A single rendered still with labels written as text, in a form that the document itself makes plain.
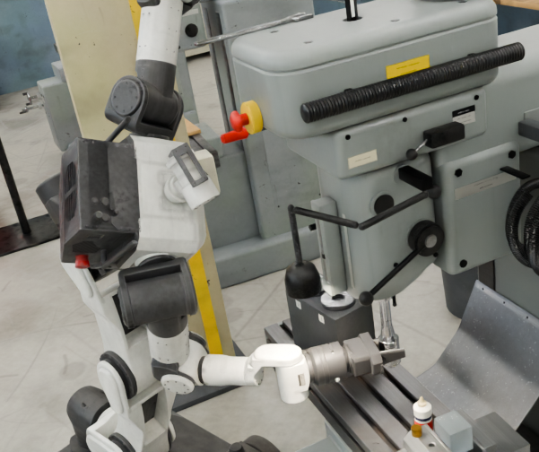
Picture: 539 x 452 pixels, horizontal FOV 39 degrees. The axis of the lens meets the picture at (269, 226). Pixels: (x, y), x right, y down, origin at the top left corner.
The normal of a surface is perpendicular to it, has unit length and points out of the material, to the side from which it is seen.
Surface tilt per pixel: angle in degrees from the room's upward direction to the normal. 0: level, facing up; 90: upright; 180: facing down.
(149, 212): 58
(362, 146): 90
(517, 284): 90
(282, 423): 0
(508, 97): 90
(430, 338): 0
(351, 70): 90
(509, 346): 63
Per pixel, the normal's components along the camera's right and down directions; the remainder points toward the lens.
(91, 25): 0.40, 0.34
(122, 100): -0.49, -0.04
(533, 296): -0.90, 0.30
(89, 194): 0.56, -0.30
